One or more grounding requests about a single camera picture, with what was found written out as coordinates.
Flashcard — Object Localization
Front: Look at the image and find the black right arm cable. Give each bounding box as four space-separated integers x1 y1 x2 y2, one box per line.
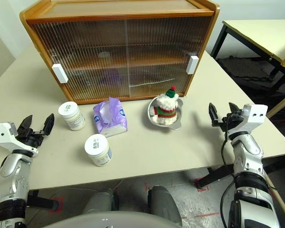
219 114 238 228

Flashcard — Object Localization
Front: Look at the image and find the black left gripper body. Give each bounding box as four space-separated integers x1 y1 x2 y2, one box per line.
15 127 47 149

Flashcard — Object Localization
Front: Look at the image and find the grey right robot leg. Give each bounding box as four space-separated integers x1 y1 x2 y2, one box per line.
147 185 183 228

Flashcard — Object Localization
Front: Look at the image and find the white door handle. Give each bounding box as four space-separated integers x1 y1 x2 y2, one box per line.
186 55 200 75
51 63 69 84

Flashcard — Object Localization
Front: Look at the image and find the steel bowl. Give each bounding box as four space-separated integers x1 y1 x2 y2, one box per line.
147 96 184 131

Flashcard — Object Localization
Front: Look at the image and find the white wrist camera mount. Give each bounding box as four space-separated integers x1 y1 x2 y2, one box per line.
0 122 38 157
228 104 268 141

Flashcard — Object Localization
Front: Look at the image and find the beige side table black frame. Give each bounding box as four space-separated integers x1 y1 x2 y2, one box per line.
210 19 285 119

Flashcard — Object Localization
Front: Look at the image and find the grey left robot leg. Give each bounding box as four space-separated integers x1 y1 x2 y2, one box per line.
82 189 119 214

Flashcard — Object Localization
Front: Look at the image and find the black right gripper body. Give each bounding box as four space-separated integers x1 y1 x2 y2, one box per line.
212 113 244 141

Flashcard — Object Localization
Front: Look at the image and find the silver robot torso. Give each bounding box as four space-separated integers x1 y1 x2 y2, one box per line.
41 211 179 228

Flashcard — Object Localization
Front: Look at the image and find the grey robot leg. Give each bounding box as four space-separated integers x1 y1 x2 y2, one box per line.
147 185 183 228
82 189 119 214

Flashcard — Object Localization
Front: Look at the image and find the black table base foot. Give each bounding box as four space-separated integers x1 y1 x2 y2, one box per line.
26 190 60 211
197 154 285 190

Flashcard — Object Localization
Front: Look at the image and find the purple tissue pack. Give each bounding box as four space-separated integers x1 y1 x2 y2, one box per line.
93 96 129 138

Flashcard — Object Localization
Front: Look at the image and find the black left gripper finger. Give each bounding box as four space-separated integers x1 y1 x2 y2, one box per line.
43 113 55 136
20 114 33 131

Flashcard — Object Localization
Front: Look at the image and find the white plastic bottle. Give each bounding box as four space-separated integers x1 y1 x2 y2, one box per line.
58 101 86 131
84 133 113 167

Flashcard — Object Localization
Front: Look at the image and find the wooden cabinet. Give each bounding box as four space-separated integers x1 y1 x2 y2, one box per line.
19 0 220 105

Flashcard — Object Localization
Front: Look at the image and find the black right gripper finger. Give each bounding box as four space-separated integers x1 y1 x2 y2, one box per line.
209 102 219 126
228 102 242 116

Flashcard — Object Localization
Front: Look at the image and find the ribbed translucent sliding door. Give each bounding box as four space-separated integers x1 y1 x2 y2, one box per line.
29 20 131 102
125 18 213 98

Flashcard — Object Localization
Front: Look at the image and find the white plush toy striped sweater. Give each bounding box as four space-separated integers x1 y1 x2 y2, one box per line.
153 85 180 126

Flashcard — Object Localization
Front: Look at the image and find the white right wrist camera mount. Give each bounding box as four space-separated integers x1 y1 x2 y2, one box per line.
228 104 268 141

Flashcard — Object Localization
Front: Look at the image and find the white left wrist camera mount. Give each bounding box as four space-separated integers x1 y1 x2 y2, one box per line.
0 122 38 157

